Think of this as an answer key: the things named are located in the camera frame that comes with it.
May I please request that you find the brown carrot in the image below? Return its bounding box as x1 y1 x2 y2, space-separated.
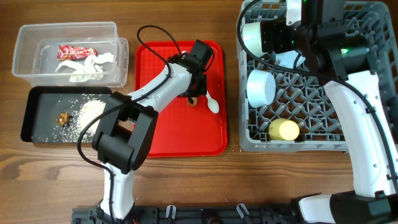
187 97 198 107

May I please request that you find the white plastic spoon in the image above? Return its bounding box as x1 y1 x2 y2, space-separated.
206 91 220 114

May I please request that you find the mint green bowl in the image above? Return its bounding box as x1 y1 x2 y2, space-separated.
242 22 266 58

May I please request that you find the large pale blue plate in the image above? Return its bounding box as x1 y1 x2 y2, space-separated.
275 50 305 69

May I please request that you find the light blue bowl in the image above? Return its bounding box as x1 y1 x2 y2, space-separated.
246 70 276 108

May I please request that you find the yellow plastic cup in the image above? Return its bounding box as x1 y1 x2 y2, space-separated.
269 118 300 141

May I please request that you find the white rice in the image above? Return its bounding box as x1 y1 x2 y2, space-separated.
32 93 109 143

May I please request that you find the white tissue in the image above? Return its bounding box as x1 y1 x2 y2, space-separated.
55 52 114 83

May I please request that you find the red snack wrapper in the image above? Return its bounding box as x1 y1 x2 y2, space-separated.
57 45 98 60

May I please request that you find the brown food scrap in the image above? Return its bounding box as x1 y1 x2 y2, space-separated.
56 113 72 126

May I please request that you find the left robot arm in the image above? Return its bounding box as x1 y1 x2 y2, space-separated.
92 40 214 223

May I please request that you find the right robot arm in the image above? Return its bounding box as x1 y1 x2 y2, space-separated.
283 1 397 223

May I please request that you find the grey dishwasher rack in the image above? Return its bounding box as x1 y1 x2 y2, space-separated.
237 1 397 152

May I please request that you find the clear plastic waste bin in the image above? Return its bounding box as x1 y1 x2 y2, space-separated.
12 22 129 88

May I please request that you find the red serving tray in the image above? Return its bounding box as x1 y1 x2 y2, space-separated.
135 40 228 158

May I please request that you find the black plastic tray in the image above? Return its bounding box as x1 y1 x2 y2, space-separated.
21 86 112 144

